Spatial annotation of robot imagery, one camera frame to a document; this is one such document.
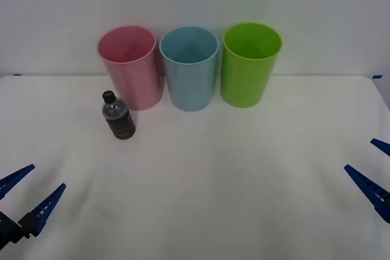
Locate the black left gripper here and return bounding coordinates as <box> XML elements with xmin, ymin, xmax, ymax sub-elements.
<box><xmin>0</xmin><ymin>164</ymin><xmax>67</xmax><ymax>247</ymax></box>

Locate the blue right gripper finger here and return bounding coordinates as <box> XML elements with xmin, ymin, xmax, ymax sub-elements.
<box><xmin>344</xmin><ymin>164</ymin><xmax>390</xmax><ymax>223</ymax></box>
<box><xmin>369</xmin><ymin>138</ymin><xmax>390</xmax><ymax>156</ymax></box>

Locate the small dark plastic bottle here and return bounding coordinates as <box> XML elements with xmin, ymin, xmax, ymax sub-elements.
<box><xmin>101</xmin><ymin>90</ymin><xmax>137</xmax><ymax>140</ymax></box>

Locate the green plastic bin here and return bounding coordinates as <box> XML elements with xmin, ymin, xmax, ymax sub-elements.
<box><xmin>219</xmin><ymin>21</ymin><xmax>283</xmax><ymax>109</ymax></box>

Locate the pink plastic bin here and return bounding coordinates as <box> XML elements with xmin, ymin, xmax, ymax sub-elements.
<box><xmin>96</xmin><ymin>25</ymin><xmax>164</xmax><ymax>111</ymax></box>

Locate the pale blue plastic bin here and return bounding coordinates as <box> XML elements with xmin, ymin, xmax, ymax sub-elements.
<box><xmin>158</xmin><ymin>26</ymin><xmax>220</xmax><ymax>112</ymax></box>

